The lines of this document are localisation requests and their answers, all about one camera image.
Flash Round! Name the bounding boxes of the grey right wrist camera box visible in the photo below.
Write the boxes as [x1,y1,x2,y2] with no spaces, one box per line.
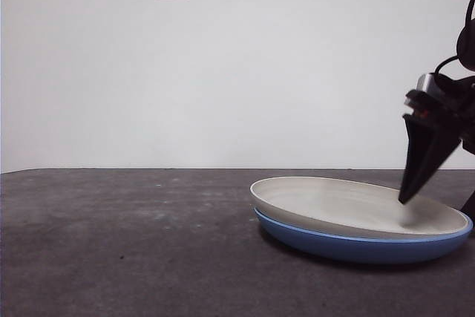
[415,72,439,97]

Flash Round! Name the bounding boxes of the white round plate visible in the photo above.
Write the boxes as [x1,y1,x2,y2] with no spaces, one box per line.
[249,176,469,240]

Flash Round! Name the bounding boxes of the blue round plate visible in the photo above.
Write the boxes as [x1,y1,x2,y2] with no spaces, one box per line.
[254,207,474,265]

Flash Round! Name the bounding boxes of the black right camera cable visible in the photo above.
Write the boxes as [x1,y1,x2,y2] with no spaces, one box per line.
[433,0,475,77]

